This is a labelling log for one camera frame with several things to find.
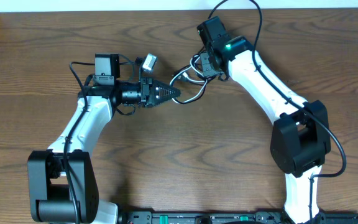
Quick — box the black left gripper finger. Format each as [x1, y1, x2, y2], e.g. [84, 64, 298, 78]
[152, 93, 180, 107]
[153, 80, 181, 93]

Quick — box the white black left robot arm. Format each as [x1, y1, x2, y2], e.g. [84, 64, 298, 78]
[27, 77, 181, 223]

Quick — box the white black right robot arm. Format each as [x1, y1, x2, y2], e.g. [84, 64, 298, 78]
[201, 34, 331, 223]

